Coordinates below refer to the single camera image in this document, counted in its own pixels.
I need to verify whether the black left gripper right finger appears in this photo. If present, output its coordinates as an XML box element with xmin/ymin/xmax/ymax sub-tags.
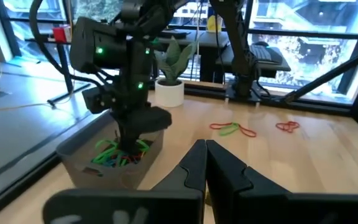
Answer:
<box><xmin>205</xmin><ymin>139</ymin><xmax>358</xmax><ymax>224</ymax></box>

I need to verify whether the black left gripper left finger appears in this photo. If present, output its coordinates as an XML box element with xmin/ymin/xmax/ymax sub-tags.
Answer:
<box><xmin>41</xmin><ymin>139</ymin><xmax>206</xmax><ymax>224</ymax></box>

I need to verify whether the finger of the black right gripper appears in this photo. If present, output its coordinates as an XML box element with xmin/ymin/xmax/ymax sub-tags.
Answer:
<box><xmin>116</xmin><ymin>123</ymin><xmax>133</xmax><ymax>153</ymax></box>
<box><xmin>121</xmin><ymin>106</ymin><xmax>172</xmax><ymax>153</ymax></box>

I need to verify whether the green rubber band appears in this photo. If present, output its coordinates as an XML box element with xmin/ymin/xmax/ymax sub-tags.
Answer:
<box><xmin>135</xmin><ymin>139</ymin><xmax>151</xmax><ymax>153</ymax></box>
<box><xmin>218</xmin><ymin>122</ymin><xmax>241</xmax><ymax>137</ymax></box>
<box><xmin>91</xmin><ymin>139</ymin><xmax>121</xmax><ymax>166</ymax></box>

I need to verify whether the grey translucent plastic bin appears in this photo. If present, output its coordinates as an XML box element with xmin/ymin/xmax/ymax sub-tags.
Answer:
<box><xmin>56</xmin><ymin>119</ymin><xmax>165</xmax><ymax>190</ymax></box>

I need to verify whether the green plant in white pot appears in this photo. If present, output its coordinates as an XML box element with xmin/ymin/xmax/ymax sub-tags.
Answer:
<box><xmin>153</xmin><ymin>35</ymin><xmax>198</xmax><ymax>109</ymax></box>

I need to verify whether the black floor stand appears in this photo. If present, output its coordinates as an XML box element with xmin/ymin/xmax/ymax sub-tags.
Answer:
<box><xmin>47</xmin><ymin>42</ymin><xmax>99</xmax><ymax>106</ymax></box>

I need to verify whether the red box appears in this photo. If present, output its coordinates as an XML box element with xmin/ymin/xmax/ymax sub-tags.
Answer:
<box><xmin>52</xmin><ymin>26</ymin><xmax>73</xmax><ymax>44</ymax></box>

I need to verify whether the yellow bag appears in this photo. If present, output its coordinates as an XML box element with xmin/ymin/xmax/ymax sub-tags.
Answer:
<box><xmin>206</xmin><ymin>14</ymin><xmax>227</xmax><ymax>34</ymax></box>

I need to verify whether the black keyboard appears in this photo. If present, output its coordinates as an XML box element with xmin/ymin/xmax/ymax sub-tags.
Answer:
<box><xmin>249</xmin><ymin>43</ymin><xmax>284</xmax><ymax>65</ymax></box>

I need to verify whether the black laptop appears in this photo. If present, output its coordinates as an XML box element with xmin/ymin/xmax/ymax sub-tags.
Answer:
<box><xmin>215</xmin><ymin>43</ymin><xmax>291</xmax><ymax>80</ymax></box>

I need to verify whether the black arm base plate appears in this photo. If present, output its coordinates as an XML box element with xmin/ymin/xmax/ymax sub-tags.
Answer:
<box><xmin>225</xmin><ymin>79</ymin><xmax>272</xmax><ymax>103</ymax></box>

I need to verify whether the white floor cable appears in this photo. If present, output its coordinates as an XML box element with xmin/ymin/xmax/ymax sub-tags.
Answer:
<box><xmin>0</xmin><ymin>37</ymin><xmax>83</xmax><ymax>113</ymax></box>

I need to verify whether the black diagonal frame brace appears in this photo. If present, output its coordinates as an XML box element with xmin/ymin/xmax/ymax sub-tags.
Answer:
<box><xmin>283</xmin><ymin>40</ymin><xmax>358</xmax><ymax>104</ymax></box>

